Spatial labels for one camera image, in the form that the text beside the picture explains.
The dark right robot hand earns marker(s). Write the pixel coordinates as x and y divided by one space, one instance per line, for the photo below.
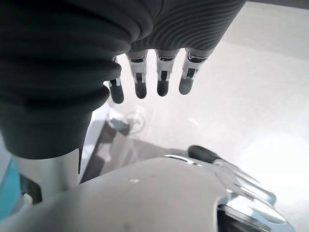
60 60

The small grey floor object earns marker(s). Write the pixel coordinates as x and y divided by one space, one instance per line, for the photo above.
118 124

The teal object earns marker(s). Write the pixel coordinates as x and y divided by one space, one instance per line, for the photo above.
8 188

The dark robot foot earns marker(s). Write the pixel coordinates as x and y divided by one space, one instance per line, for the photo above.
200 152

